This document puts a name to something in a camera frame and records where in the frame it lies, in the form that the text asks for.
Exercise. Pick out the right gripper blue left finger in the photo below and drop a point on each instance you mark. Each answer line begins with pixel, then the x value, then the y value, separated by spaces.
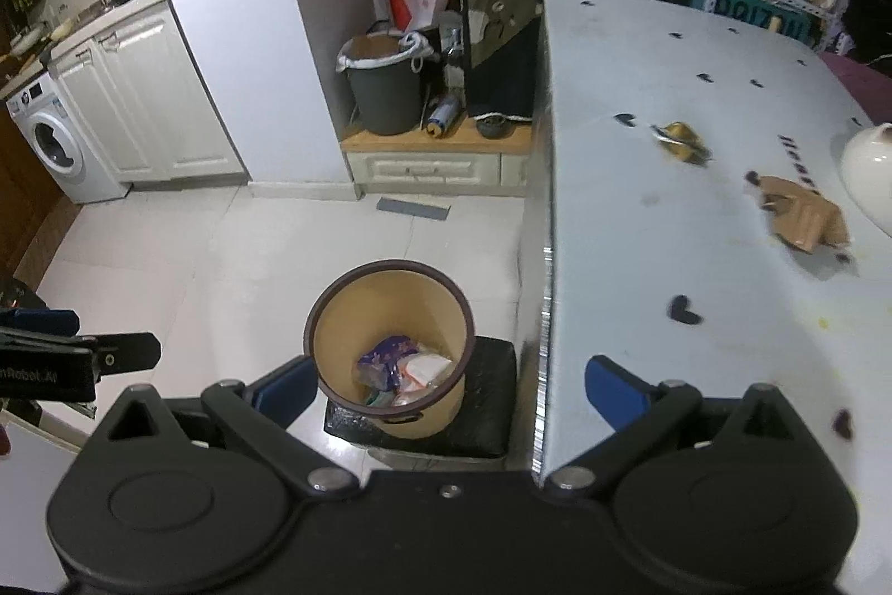
pixel 284 393

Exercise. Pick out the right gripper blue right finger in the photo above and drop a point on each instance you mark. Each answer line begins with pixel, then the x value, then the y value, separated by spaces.
pixel 616 394

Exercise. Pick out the blue floral tissue package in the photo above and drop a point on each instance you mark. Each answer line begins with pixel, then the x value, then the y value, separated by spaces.
pixel 378 368

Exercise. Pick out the clear plastic bag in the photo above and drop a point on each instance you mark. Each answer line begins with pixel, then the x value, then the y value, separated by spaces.
pixel 418 375

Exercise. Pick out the gold foil wrapper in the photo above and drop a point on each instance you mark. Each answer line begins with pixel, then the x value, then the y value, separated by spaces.
pixel 682 142

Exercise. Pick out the grey lined trash can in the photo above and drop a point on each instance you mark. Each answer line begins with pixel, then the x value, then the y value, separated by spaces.
pixel 383 71

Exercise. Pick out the tan round waste bin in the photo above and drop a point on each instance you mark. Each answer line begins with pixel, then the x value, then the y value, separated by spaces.
pixel 373 302

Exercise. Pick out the white washing machine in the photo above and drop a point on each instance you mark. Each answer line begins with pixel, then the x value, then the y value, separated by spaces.
pixel 47 123

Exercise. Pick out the low wooden drawer cabinet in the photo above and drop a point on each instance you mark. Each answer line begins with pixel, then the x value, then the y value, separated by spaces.
pixel 461 163

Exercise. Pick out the white kitchen cabinet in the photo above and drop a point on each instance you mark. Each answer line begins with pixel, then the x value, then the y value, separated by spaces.
pixel 140 98

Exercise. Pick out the spray can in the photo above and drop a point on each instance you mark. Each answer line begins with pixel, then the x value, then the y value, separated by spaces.
pixel 443 116

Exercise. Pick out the white cat-shaped ceramic bowl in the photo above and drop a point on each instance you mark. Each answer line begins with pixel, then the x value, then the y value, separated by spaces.
pixel 866 174

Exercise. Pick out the maroon chair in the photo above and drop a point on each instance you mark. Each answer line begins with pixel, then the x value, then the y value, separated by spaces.
pixel 871 89

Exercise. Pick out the teal license plate sign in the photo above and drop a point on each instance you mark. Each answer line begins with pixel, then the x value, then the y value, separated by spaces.
pixel 796 24

